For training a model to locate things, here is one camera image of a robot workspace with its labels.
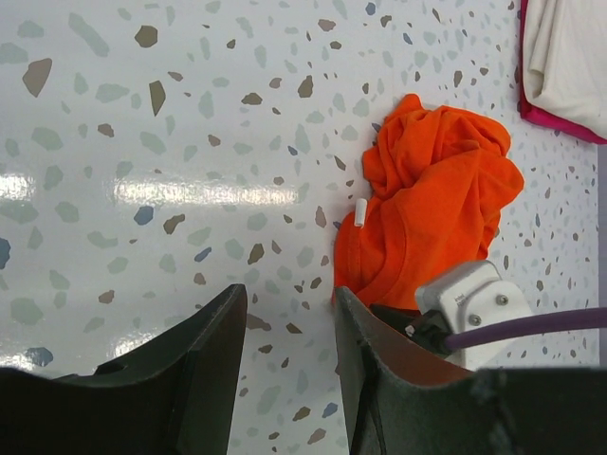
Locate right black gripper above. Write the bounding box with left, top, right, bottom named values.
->
left=370, top=304, right=451, bottom=354

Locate folded cream t-shirt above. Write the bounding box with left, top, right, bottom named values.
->
left=521, top=1, right=606, bottom=139

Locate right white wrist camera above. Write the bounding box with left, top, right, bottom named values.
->
left=414, top=261, right=532, bottom=371

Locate orange t-shirt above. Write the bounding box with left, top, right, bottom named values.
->
left=334, top=94, right=524, bottom=310

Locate folded pink t-shirt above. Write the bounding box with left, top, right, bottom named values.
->
left=519, top=0, right=606, bottom=145

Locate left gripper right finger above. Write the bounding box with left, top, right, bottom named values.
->
left=335, top=287, right=606, bottom=454

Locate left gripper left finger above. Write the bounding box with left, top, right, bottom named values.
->
left=1, top=284, right=248, bottom=454

